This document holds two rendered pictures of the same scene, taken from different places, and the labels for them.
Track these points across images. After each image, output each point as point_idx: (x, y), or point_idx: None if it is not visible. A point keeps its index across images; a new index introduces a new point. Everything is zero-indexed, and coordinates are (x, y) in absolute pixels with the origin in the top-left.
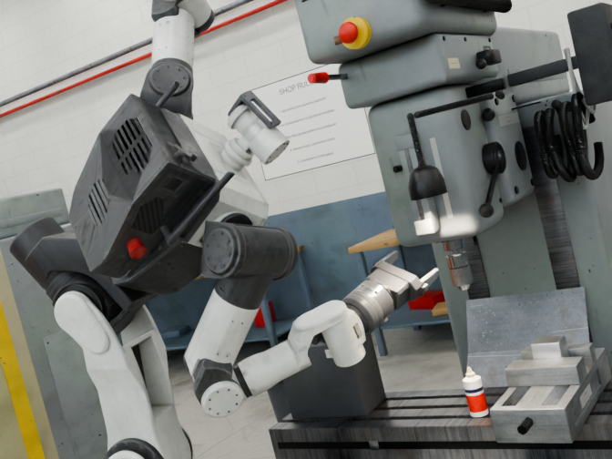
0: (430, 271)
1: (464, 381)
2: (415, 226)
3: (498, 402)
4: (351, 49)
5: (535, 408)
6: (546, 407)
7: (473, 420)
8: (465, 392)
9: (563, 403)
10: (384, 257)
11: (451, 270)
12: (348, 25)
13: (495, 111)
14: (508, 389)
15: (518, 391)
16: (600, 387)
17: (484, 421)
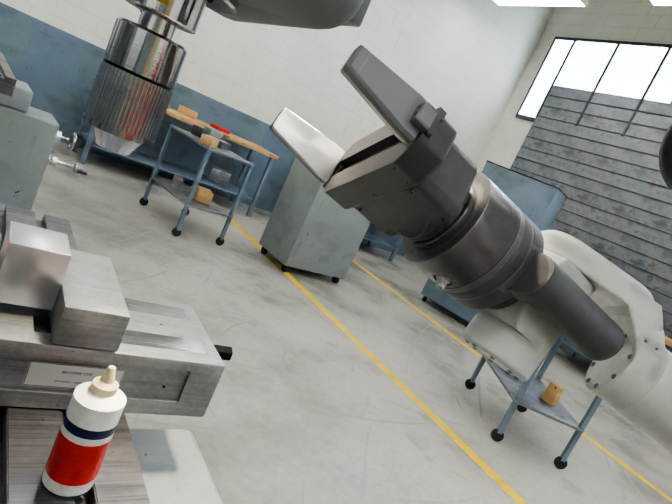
0: (306, 122)
1: (123, 403)
2: (370, 1)
3: (192, 358)
4: None
5: (201, 325)
6: (194, 316)
7: (110, 481)
8: (109, 436)
9: (177, 304)
10: (406, 83)
11: (171, 94)
12: None
13: None
14: (127, 351)
15: (136, 339)
16: None
17: (112, 459)
